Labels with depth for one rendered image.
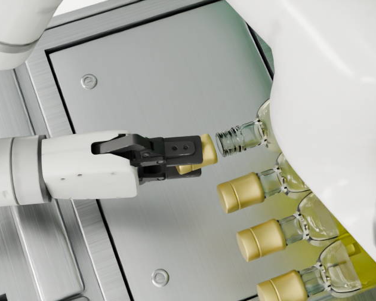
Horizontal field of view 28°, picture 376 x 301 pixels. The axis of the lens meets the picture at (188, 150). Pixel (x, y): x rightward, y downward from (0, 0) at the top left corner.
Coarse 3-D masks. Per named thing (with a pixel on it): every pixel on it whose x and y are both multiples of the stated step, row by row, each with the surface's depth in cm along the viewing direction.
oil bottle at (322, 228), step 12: (312, 192) 80; (300, 204) 80; (312, 204) 79; (300, 216) 80; (312, 216) 79; (324, 216) 78; (312, 228) 79; (324, 228) 78; (336, 228) 78; (312, 240) 80; (324, 240) 79
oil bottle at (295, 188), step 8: (280, 160) 82; (280, 168) 82; (288, 168) 81; (288, 176) 81; (296, 176) 81; (288, 184) 81; (296, 184) 81; (304, 184) 80; (288, 192) 82; (296, 192) 81; (304, 192) 81
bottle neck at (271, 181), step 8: (272, 168) 83; (264, 176) 82; (272, 176) 82; (280, 176) 82; (264, 184) 81; (272, 184) 82; (280, 184) 82; (264, 192) 82; (272, 192) 82; (280, 192) 83
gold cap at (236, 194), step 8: (248, 176) 82; (256, 176) 81; (224, 184) 81; (232, 184) 81; (240, 184) 81; (248, 184) 81; (256, 184) 81; (224, 192) 81; (232, 192) 81; (240, 192) 81; (248, 192) 81; (256, 192) 81; (224, 200) 81; (232, 200) 81; (240, 200) 81; (248, 200) 81; (256, 200) 81; (224, 208) 82; (232, 208) 81; (240, 208) 82
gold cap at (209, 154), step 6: (204, 138) 82; (210, 138) 82; (204, 144) 82; (210, 144) 82; (204, 150) 82; (210, 150) 82; (204, 156) 82; (210, 156) 82; (216, 156) 82; (204, 162) 82; (210, 162) 83; (216, 162) 83; (180, 168) 82; (186, 168) 82; (192, 168) 83; (198, 168) 83
